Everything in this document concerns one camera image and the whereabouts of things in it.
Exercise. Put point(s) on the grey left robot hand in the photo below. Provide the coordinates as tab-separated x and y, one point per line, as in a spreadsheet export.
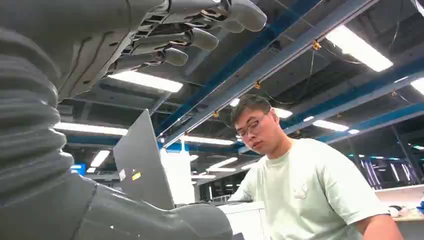
66	33

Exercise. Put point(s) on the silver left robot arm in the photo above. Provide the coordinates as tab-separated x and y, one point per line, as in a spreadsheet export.
26	132

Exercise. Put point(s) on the ceiling light panel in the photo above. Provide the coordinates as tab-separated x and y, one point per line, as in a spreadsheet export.
89	128
419	85
359	48
100	158
207	140
330	125
145	81
283	113

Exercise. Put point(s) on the blue lit monitor screen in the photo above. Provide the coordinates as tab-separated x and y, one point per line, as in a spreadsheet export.
78	169

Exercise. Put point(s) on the grey laptop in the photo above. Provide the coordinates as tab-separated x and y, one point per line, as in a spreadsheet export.
142	165

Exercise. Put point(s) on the person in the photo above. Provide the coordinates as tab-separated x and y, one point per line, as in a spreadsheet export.
314	192

